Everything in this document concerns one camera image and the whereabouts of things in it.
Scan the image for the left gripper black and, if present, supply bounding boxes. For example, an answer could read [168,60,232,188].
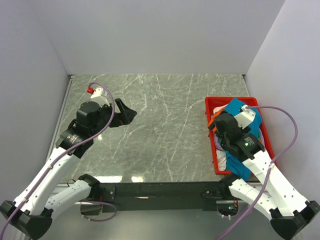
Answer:
[90,98,137,137]

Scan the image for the teal t shirt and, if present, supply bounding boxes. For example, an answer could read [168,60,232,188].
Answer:
[224,98,262,182]

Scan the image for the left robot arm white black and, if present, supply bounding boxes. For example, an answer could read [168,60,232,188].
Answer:
[0,98,137,240]

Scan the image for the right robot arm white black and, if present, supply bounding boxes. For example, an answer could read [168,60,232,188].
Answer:
[209,110,320,240]

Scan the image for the orange t shirt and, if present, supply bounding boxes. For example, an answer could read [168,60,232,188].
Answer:
[208,114,217,131]

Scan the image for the lavender t shirt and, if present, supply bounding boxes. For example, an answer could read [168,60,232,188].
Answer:
[213,133,224,151]

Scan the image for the red plastic bin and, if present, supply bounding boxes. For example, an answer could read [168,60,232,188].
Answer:
[204,96,275,175]

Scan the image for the white t shirt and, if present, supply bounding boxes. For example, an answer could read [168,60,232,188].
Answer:
[212,104,227,171]

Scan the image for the black base bar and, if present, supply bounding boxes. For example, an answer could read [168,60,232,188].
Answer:
[87,181,235,211]

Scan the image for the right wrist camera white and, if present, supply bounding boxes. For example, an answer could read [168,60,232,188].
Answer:
[234,104,256,130]

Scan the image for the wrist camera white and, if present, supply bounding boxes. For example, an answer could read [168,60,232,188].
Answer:
[86,87,109,106]
[234,104,256,130]

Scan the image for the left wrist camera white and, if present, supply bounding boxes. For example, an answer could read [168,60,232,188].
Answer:
[86,87,109,106]

